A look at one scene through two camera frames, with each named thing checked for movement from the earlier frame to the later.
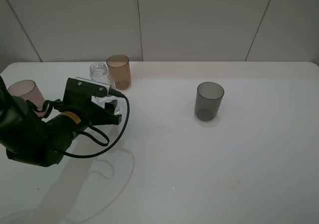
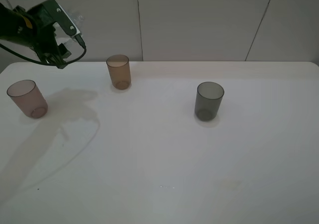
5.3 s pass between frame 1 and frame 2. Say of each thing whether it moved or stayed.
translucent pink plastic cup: stayed
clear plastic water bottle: moved
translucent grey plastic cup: stayed
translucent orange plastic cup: stayed
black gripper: moved
